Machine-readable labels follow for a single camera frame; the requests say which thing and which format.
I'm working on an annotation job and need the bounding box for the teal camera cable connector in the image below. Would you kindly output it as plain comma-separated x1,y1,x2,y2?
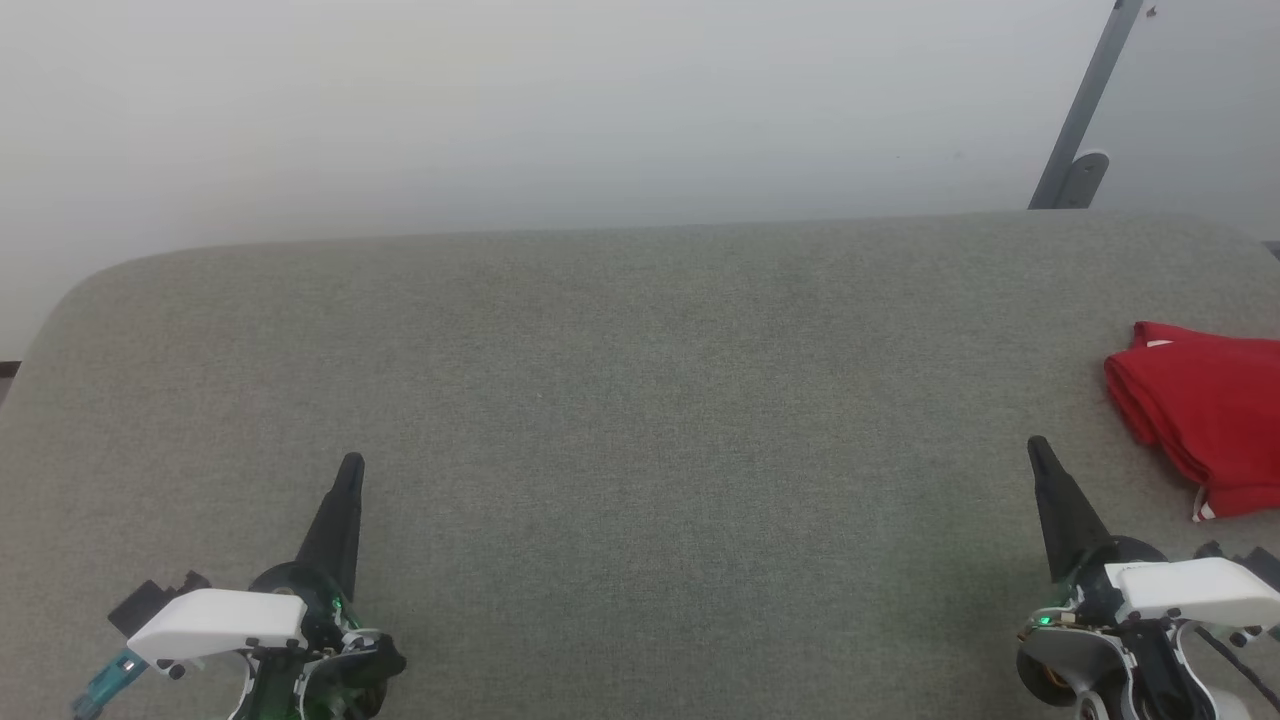
72,650,149,719

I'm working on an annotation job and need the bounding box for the grey metal pole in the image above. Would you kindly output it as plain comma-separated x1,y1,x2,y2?
1028,0,1146,211

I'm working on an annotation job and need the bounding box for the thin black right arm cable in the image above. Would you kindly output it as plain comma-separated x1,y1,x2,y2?
1195,625,1280,706

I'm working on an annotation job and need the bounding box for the grey metal pole bracket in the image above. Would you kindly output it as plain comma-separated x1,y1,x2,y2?
1060,150,1111,210

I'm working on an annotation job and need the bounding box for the grey fabric sofa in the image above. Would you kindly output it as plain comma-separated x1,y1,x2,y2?
0,212,1280,720

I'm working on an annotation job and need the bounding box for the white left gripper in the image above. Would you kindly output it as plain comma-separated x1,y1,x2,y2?
128,453,407,691

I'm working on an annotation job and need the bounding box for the red and white jersey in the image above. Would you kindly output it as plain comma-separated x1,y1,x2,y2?
1104,321,1280,523

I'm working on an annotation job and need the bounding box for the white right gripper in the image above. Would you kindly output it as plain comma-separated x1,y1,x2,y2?
1027,435,1280,631

